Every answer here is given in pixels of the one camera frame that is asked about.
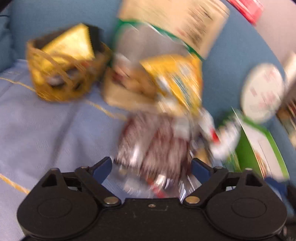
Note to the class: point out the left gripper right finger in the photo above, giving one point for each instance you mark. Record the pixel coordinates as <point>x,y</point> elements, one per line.
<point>212,180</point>

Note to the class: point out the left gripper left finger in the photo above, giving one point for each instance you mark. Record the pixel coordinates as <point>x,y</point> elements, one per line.
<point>93,177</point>

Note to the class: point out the dark red patterned snack packet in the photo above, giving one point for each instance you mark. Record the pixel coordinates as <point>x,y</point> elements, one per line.
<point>153,156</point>

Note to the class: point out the white red snack packet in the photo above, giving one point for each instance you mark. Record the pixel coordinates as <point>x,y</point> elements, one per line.
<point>222,141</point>

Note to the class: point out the green white cardboard box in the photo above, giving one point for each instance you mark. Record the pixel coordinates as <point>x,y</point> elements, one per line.
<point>257,150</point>

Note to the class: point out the yellow snack bag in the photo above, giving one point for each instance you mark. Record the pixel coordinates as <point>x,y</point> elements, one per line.
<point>179,83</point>

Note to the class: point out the gold foil pyramid packet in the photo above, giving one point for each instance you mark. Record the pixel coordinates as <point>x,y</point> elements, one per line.
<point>74,42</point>

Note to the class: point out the blue sofa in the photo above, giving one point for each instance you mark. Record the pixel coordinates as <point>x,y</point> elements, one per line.
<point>238,48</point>

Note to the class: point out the large beige green snack bag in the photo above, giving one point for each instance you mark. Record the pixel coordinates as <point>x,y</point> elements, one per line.
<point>152,28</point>

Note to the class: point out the red wet wipes pack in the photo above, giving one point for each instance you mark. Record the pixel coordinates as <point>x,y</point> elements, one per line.
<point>250,9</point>

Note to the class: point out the gold wire basket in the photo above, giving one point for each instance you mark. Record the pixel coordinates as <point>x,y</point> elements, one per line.
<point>61,78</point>

